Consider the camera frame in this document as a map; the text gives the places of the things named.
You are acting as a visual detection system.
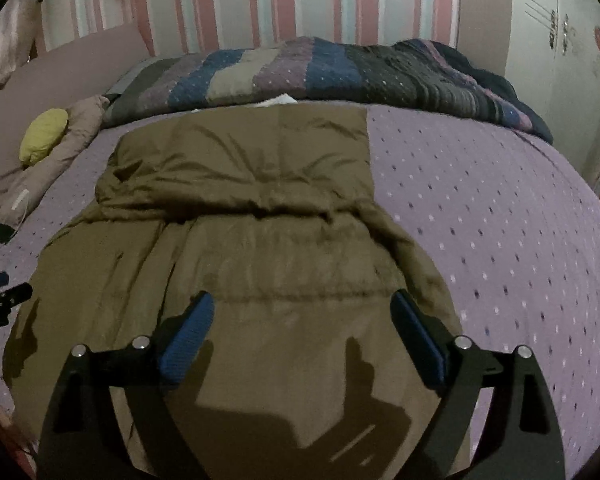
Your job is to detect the pink patterned curtain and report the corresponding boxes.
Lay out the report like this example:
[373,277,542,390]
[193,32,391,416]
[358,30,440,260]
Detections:
[0,0,46,93]

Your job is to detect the white wardrobe with flower stickers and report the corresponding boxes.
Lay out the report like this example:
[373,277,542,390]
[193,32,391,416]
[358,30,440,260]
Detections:
[505,0,600,186]

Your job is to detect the brown coat with white collar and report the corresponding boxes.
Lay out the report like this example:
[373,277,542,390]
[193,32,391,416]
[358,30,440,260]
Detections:
[2,94,473,480]

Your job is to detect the striped patchwork quilt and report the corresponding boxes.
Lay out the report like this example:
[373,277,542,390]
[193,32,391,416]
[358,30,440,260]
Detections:
[102,37,553,143]

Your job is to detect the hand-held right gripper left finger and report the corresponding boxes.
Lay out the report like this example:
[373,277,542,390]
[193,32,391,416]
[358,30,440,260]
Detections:
[37,290,216,480]

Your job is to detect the yellow round cushion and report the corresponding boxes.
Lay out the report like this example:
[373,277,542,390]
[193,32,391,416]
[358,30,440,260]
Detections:
[19,108,70,167]

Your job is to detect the beige pillow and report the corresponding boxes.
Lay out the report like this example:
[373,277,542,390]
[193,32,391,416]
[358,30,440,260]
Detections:
[0,95,112,233]

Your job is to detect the pink padded headboard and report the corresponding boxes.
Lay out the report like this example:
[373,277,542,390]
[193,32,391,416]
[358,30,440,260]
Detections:
[0,22,156,211]

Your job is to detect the bed with purple dotted sheet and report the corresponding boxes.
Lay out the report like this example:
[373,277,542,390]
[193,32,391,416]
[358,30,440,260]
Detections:
[0,100,600,480]

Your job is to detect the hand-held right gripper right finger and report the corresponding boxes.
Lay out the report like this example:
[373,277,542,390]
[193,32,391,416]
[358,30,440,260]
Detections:
[389,289,566,480]

